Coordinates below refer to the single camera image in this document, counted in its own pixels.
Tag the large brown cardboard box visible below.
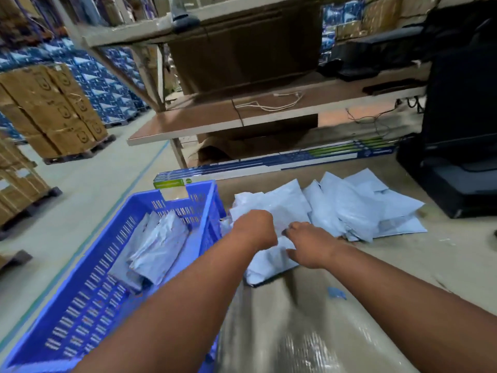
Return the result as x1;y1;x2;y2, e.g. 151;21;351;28
167;3;324;96

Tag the person's right hand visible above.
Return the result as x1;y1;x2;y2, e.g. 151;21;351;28
282;221;342;269

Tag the stack of long blue-white boxes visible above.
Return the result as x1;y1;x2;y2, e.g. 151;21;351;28
153;137;397;189

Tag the flat grey mailer pouch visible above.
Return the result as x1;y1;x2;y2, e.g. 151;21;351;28
107;212;160;292

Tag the large black printer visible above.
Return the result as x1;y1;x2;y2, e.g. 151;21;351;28
396;18;497;220

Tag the person's left hand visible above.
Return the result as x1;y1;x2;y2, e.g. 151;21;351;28
232;210;279;253

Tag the person's right forearm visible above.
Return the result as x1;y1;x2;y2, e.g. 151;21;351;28
325;243;497;373

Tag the thin black cable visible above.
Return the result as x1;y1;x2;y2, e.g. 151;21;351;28
345;97;426;125

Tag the flat black slab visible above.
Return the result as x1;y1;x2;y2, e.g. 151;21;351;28
362;78;428;96

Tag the person's left forearm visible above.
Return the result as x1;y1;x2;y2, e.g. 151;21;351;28
73;237;281;373

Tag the blue plastic crate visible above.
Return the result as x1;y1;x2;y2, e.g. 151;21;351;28
0;180;227;373

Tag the white cable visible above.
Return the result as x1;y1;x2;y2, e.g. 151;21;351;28
235;91;304;112

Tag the black barcode scanner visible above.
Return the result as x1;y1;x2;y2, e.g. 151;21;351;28
170;0;202;34

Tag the dark wooden pallet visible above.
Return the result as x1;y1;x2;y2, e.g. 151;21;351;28
42;134;116;166
0;250;34;273
0;186;63;241

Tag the stack of plain brown cartons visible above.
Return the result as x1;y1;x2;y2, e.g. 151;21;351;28
0;131;52;226

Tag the grey mailer bag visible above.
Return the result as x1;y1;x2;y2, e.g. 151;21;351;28
228;179;313;287

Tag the stack of printed brown cartons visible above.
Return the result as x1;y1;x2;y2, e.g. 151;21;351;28
0;63;109;160

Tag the black desktop device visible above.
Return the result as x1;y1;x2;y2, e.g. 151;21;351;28
318;25;426;82

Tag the wall of blue boxes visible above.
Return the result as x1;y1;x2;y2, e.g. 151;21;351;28
0;36;150;142

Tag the pile of grey mailer bags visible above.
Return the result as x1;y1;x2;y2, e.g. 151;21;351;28
303;168;428;243

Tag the stack of blue packages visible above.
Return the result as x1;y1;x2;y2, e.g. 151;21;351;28
320;0;366;63

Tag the wooden shelf rack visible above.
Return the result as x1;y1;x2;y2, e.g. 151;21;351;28
50;0;432;170

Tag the row of brown cardboard cartons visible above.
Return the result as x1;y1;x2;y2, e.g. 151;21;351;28
335;0;440;40

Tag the crumpled grey mailer pouch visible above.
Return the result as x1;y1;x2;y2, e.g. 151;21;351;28
129;210;190;286

